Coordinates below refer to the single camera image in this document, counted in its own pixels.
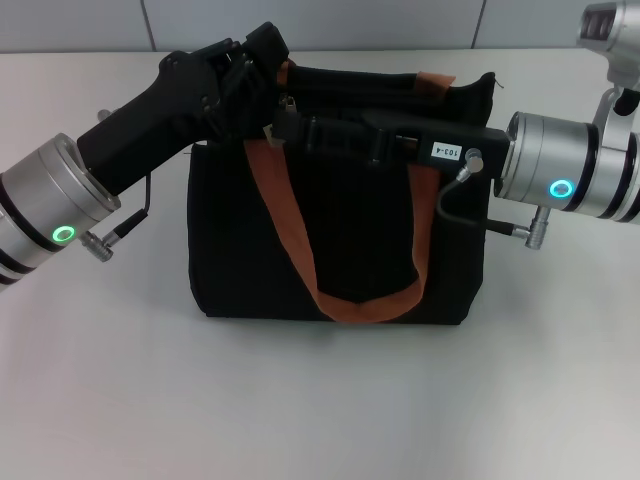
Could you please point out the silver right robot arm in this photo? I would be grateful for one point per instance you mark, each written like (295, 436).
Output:
(550, 155)

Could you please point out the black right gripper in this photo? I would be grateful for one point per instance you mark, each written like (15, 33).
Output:
(490, 140)

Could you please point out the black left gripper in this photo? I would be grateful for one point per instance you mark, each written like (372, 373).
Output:
(150, 125)

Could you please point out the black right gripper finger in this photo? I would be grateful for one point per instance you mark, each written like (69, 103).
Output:
(330, 126)

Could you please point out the silver zipper pull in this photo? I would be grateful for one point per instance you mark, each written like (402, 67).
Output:
(288, 106)

